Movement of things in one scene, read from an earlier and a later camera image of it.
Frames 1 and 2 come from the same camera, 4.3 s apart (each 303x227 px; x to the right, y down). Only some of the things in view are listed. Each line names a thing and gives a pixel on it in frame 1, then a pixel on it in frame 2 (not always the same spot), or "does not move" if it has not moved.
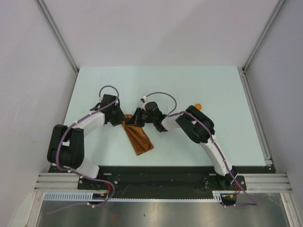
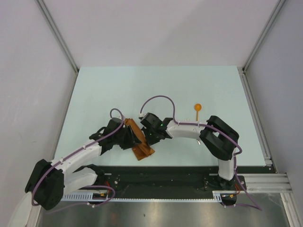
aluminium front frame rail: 264,182 does not move
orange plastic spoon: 198,106 does not move
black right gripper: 137,117 -> 151,142
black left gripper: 121,117 -> 131,138
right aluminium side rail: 256,116 does not move
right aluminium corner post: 278,7 does not move
